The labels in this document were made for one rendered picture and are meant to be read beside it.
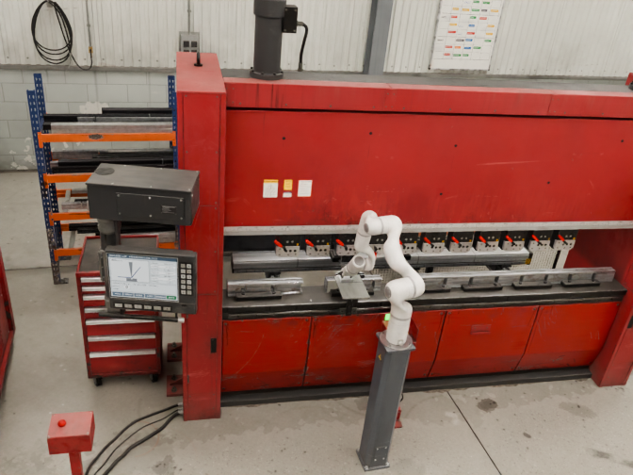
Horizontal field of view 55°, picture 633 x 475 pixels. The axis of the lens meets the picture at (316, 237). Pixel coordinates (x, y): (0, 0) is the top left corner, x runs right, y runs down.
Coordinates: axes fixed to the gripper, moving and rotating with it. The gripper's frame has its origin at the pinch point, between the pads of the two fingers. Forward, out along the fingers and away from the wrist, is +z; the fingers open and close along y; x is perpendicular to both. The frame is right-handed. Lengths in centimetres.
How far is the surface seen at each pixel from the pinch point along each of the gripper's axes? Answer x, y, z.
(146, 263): 13, 125, -78
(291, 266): -15.8, 32.0, 25.5
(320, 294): 9.2, 16.3, 11.8
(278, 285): 2.6, 45.4, 7.6
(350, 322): 28.1, -4.5, 18.6
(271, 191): -41, 54, -46
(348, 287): 9.9, 1.5, -5.3
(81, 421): 84, 159, -41
